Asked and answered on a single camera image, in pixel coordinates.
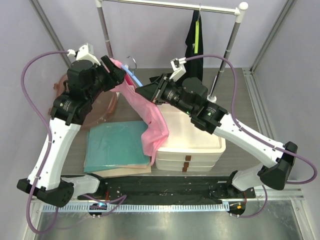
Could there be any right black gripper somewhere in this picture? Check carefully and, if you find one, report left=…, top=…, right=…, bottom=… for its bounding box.
left=135, top=73, right=195, bottom=117

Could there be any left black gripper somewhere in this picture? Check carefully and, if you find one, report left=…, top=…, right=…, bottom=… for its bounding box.
left=86, top=55, right=126, bottom=103

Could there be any blue clothes hanger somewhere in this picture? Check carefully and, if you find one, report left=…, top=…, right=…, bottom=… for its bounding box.
left=121, top=55, right=143, bottom=87

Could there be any black t shirt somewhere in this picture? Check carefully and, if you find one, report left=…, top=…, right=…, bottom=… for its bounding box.
left=166, top=10, right=204, bottom=87

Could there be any pink t shirt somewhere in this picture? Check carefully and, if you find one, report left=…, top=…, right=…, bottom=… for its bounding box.
left=111, top=59, right=169, bottom=166

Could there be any lime green clothes hanger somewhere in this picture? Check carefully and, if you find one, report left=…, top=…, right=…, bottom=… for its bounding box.
left=194, top=5, right=201, bottom=55

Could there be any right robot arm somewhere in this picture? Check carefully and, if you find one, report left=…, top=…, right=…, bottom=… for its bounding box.
left=135, top=74, right=298, bottom=198

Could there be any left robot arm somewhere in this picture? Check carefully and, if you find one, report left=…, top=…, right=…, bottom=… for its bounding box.
left=17, top=55, right=126, bottom=208

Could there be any pink translucent plastic basket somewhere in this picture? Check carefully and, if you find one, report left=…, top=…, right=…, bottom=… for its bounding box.
left=49, top=75, right=118, bottom=130

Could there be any top white tray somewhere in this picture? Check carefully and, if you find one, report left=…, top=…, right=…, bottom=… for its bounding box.
left=158, top=104, right=226, bottom=155

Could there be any white tray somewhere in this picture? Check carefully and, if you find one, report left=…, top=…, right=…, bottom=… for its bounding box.
left=158, top=104, right=226, bottom=155
left=155, top=151, right=223, bottom=162
left=155, top=159, right=216, bottom=172

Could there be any teal folder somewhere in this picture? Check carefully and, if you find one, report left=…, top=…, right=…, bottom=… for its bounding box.
left=83, top=120, right=150, bottom=173

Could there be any bottom white tray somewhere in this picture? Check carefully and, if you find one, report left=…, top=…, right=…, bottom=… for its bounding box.
left=155, top=159, right=216, bottom=172

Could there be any pink folder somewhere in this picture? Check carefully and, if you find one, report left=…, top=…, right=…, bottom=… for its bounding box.
left=110, top=164, right=148, bottom=169

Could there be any middle white tray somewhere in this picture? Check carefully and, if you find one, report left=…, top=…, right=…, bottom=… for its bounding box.
left=155, top=151, right=223, bottom=162

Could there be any beige board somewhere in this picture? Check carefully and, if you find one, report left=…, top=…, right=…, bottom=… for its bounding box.
left=93, top=126, right=153, bottom=179

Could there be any white metal clothes rack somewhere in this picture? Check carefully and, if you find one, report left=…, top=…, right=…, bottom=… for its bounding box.
left=95, top=0, right=249, bottom=103

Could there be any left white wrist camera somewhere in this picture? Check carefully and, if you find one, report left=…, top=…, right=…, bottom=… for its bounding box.
left=67, top=43, right=101, bottom=66

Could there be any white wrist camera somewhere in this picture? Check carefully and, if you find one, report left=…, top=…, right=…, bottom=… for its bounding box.
left=67, top=43, right=101, bottom=66
left=169, top=57, right=187, bottom=82

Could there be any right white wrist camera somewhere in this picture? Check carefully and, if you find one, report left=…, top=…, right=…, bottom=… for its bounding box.
left=169, top=57, right=187, bottom=82

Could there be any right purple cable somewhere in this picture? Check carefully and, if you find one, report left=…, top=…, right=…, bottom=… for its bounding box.
left=184, top=54, right=318, bottom=219

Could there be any purple cable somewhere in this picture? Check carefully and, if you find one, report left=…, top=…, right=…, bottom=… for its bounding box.
left=20, top=51, right=128, bottom=235
left=184, top=54, right=318, bottom=219

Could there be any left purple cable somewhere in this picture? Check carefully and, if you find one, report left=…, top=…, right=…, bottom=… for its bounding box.
left=20, top=51, right=128, bottom=235

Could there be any white cable duct strip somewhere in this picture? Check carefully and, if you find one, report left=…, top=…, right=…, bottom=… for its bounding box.
left=59, top=202, right=230, bottom=213

